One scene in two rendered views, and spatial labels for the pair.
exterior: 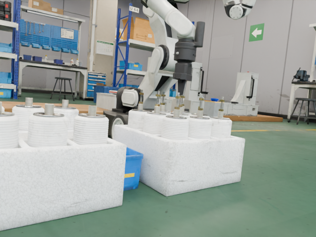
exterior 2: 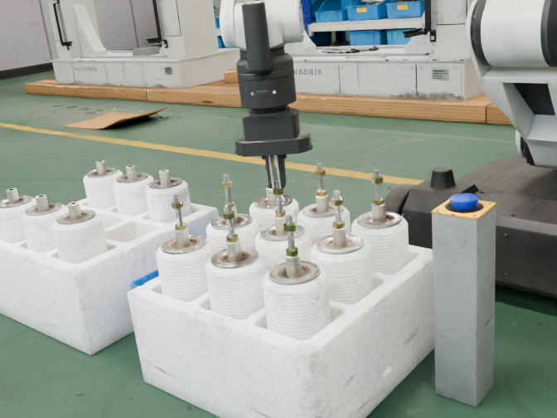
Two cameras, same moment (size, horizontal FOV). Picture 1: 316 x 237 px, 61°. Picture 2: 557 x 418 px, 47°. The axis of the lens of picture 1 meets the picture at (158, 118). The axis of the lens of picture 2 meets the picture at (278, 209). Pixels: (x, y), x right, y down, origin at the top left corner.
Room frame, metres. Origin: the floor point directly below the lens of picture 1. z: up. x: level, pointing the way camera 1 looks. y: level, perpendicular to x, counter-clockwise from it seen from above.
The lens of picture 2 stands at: (0.92, -1.08, 0.64)
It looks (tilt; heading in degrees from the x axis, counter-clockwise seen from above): 19 degrees down; 78
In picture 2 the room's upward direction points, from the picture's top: 6 degrees counter-clockwise
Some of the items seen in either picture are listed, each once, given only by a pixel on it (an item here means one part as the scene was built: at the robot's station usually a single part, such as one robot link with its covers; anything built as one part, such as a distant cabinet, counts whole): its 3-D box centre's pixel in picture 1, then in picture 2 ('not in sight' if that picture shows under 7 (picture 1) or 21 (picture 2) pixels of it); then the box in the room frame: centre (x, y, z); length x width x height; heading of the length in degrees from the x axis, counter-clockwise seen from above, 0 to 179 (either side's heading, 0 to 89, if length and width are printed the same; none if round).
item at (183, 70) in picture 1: (183, 65); (270, 114); (1.12, -0.08, 0.45); 0.13 x 0.10 x 0.12; 158
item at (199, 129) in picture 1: (197, 141); (241, 309); (1.03, -0.16, 0.16); 0.10 x 0.10 x 0.18
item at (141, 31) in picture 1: (138, 32); not in sight; (6.54, 0.62, 1.70); 0.72 x 0.58 x 0.50; 128
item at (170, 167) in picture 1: (175, 152); (291, 317); (1.12, -0.09, 0.09); 0.39 x 0.39 x 0.18; 37
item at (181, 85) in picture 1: (180, 87); (268, 169); (1.11, -0.08, 0.36); 0.03 x 0.02 x 0.06; 68
